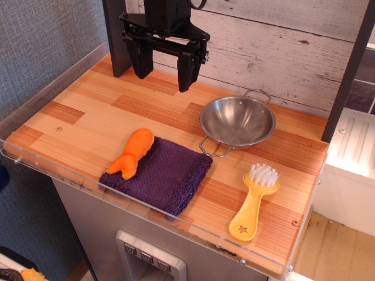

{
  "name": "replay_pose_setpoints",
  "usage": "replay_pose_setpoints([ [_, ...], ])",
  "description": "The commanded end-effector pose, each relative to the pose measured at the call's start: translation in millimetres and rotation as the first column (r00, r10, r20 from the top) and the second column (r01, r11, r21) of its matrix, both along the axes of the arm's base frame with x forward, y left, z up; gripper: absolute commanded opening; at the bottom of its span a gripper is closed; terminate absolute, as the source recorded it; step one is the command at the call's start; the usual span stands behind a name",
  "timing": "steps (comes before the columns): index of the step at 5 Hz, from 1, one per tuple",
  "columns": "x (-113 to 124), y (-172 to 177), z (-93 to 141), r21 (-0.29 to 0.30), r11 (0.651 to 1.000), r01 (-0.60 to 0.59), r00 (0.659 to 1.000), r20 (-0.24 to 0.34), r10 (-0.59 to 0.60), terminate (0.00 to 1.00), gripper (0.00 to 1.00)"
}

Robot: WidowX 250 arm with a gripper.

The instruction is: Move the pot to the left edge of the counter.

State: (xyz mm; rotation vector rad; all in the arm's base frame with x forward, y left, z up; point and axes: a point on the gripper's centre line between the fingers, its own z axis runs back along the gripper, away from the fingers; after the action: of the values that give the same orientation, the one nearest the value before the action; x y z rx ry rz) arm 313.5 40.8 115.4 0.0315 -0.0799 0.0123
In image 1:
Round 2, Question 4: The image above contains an orange plush fish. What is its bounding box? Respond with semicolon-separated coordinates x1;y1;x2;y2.
107;128;155;180

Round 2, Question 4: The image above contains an orange plush toy on floor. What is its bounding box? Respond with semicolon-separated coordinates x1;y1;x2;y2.
20;268;46;281

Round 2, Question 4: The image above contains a clear acrylic edge guard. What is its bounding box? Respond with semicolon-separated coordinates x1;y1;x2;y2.
2;132;328;280

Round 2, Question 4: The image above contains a white toy sink unit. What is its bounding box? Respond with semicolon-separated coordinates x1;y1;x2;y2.
312;108;374;235

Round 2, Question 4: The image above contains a grey toy fridge cabinet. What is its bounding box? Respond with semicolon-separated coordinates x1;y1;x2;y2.
53;180;267;280

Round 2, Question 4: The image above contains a purple knitted cloth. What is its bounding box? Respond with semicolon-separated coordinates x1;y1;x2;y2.
100;137;213;216

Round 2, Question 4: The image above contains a dark right shelf post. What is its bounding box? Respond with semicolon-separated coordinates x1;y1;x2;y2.
321;0;374;143

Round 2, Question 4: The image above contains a small stainless steel wok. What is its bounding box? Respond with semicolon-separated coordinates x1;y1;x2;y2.
199;89;276;157

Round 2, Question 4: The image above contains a silver dispenser panel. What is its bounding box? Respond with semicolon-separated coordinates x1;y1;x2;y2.
116;230;188;280

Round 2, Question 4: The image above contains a yellow scrub brush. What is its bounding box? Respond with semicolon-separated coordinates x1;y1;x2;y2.
229;163;279;241

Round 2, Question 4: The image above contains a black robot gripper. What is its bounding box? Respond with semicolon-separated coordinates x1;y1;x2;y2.
120;1;210;92

